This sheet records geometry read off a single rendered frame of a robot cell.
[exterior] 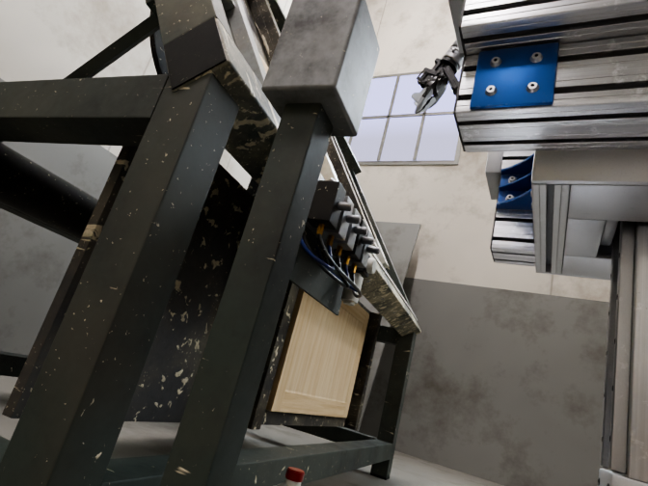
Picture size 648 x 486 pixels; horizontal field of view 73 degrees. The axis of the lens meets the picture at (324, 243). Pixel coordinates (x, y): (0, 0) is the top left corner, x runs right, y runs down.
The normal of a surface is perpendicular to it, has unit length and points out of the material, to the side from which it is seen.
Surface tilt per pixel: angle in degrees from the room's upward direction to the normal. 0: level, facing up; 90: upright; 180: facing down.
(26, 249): 90
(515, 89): 90
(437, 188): 90
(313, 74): 90
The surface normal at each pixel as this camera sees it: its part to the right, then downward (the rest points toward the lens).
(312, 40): -0.33, -0.37
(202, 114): 0.91, 0.11
